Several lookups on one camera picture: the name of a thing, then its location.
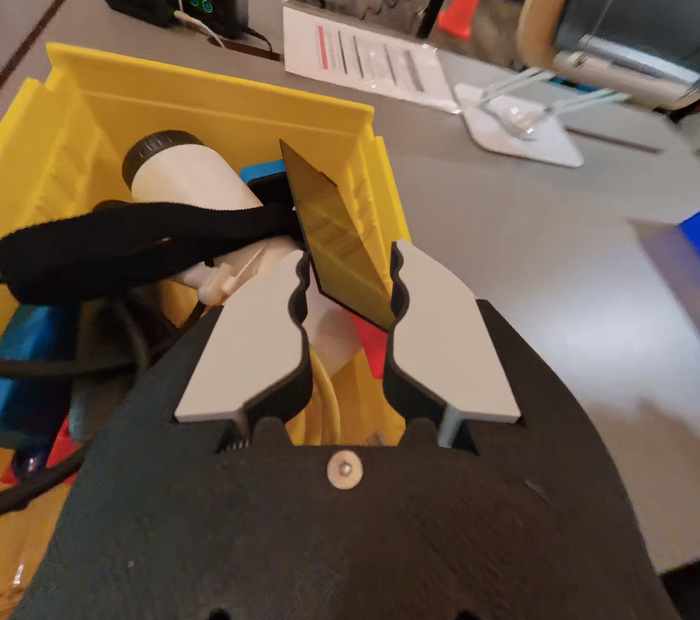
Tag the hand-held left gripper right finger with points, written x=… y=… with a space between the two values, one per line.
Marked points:
x=454 y=352

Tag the blue plastic bin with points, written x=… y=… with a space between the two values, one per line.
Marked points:
x=690 y=234

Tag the red plastic block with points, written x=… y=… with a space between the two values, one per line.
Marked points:
x=372 y=346

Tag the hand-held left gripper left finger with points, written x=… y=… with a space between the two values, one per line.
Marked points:
x=246 y=352

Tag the red plastic toy piece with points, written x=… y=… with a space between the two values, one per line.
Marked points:
x=63 y=445

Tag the blue black gadget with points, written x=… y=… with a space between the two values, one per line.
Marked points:
x=262 y=171

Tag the black divider plate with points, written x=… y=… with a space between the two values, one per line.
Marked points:
x=339 y=243

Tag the printed paper sheet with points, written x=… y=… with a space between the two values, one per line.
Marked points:
x=372 y=62

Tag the yellow plastic bin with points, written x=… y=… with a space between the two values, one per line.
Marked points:
x=191 y=100

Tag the white plastic bottle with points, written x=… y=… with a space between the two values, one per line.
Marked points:
x=191 y=171

